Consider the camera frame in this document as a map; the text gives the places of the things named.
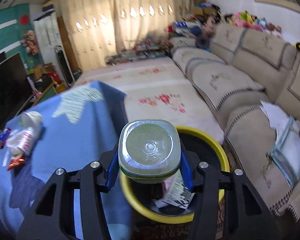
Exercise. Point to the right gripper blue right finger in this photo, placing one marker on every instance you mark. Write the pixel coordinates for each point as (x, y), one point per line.
(186, 172)

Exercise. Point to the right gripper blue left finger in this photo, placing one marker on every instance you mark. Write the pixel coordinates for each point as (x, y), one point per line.
(112, 168)

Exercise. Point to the clear square plastic bottle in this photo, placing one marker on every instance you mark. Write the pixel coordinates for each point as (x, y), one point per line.
(149, 151)

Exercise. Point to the yellow rimmed trash bin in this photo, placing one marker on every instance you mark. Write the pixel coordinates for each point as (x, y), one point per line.
(141, 196)

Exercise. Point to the crumpled receipt in bin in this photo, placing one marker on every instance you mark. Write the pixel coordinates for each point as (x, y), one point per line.
(175, 193)

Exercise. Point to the blue star tablecloth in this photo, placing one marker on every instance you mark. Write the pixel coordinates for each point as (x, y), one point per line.
(60, 192)

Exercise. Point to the floral floor mat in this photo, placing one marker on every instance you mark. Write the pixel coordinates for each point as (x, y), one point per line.
(157, 89)

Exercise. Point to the beige sectional sofa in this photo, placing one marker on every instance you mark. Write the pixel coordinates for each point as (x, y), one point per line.
(242, 68)

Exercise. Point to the black flat television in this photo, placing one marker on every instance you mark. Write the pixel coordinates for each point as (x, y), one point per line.
(15, 89)

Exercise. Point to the black tower fan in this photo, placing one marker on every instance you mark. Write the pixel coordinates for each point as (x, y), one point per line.
(64, 65)

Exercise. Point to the cream patterned curtain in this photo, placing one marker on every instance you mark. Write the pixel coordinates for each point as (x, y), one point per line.
(101, 28)

